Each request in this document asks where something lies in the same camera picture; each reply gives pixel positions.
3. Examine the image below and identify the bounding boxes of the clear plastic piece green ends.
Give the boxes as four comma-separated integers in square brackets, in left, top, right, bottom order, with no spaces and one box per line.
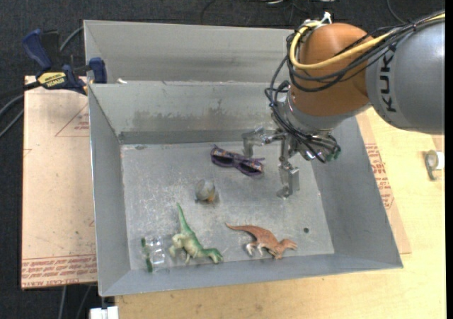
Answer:
[140,236,167,274]

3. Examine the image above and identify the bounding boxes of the green toy dinosaur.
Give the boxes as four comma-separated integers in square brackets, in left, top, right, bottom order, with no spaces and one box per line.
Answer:
[167,202,224,265]

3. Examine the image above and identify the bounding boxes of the brown toy dinosaur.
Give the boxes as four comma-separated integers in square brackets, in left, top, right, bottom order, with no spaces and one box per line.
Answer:
[225,222,299,260]

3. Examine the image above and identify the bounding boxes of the brown cardboard board red print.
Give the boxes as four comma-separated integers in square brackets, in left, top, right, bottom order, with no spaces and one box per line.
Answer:
[21,75,413,290]

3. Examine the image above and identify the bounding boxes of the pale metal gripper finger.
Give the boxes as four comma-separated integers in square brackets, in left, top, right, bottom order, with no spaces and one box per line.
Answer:
[276,164,301,199]
[241,127,270,158]

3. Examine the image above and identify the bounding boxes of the grey round ball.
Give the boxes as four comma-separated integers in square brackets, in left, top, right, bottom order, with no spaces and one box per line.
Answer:
[194,178,217,203]

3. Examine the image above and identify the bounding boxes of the purple sunglasses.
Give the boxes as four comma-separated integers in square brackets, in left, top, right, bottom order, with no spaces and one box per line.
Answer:
[210,145,266,178]

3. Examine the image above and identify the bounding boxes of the small grey-green ring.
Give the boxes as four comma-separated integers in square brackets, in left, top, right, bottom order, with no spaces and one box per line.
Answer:
[424,149,444,181]

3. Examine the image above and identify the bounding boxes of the grey metal bin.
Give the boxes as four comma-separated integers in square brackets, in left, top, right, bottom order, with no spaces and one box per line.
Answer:
[83,19,404,297]

